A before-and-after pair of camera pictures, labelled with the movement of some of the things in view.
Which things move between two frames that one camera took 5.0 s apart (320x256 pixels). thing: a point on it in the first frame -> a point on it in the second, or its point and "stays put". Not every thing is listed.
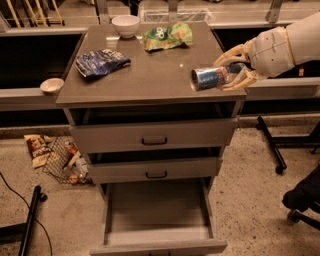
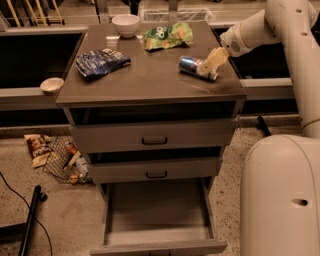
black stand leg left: (20, 232) stays put
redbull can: (207, 78) -> (189, 64)
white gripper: (270, 52) -> (232, 42)
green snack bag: (164, 37) stays put
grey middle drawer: (122, 171) stays put
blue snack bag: (100, 62) stays put
